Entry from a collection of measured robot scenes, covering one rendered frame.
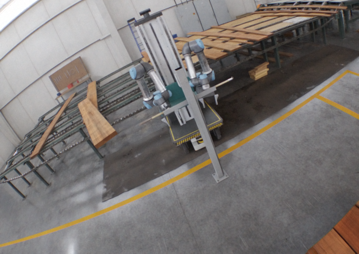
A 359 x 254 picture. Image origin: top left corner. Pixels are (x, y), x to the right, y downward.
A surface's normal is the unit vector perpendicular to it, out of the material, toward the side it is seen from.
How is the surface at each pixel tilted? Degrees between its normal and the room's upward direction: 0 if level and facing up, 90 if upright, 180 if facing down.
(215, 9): 90
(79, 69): 90
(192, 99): 90
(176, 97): 90
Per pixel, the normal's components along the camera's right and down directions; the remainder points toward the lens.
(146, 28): 0.20, 0.45
